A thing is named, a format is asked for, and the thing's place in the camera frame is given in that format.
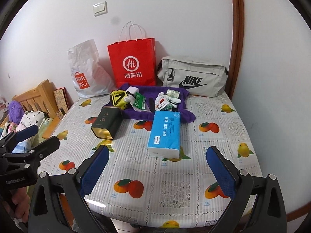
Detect yellow black sock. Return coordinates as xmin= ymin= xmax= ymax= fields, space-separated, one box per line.
xmin=110 ymin=90 xmax=131 ymax=110

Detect white tissue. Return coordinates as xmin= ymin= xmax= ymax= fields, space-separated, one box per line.
xmin=124 ymin=95 xmax=135 ymax=103

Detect clear bubble wrap bag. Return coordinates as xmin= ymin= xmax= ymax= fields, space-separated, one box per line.
xmin=128 ymin=95 xmax=151 ymax=113

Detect green tissue packet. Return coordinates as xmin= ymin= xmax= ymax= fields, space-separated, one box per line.
xmin=133 ymin=93 xmax=145 ymax=110

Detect white snack sachet tomato print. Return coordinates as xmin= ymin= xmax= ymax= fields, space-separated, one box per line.
xmin=155 ymin=94 xmax=172 ymax=111

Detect white and mint gloves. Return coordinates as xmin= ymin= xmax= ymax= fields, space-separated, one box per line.
xmin=158 ymin=92 xmax=181 ymax=111

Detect white sponge block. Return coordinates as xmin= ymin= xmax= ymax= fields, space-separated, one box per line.
xmin=126 ymin=86 xmax=139 ymax=98

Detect person's left hand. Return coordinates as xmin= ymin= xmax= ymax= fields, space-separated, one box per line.
xmin=11 ymin=187 xmax=30 ymax=223

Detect polka dot cloth pile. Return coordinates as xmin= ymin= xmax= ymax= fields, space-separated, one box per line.
xmin=0 ymin=110 xmax=54 ymax=148

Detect purple plush toy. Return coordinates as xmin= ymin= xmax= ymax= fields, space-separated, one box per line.
xmin=8 ymin=100 xmax=25 ymax=124

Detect fruit print tablecloth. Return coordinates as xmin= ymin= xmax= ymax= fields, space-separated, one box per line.
xmin=40 ymin=92 xmax=261 ymax=228

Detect dark green tea tin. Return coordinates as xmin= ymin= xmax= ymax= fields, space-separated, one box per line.
xmin=91 ymin=106 xmax=123 ymax=140

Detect blue tissue pack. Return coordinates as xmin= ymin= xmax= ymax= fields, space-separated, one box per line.
xmin=147 ymin=111 xmax=181 ymax=159

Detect white Miniso plastic bag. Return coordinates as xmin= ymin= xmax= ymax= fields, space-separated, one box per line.
xmin=67 ymin=39 xmax=116 ymax=98

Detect purple towel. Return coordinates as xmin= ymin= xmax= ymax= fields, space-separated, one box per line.
xmin=104 ymin=83 xmax=197 ymax=124

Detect grey Nike pouch bag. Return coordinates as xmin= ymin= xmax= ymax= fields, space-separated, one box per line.
xmin=158 ymin=56 xmax=228 ymax=97

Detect red Haidilao paper bag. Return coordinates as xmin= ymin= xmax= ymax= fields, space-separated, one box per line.
xmin=107 ymin=37 xmax=156 ymax=88

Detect white wall switch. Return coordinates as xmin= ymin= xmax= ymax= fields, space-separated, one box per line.
xmin=93 ymin=1 xmax=107 ymax=17

